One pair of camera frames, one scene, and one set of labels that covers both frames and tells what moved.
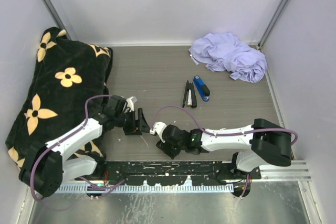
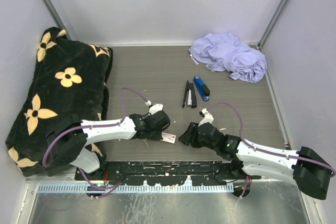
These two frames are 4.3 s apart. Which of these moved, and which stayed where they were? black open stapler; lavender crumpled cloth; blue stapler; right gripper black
Moved: right gripper black
Stayed: lavender crumpled cloth; blue stapler; black open stapler
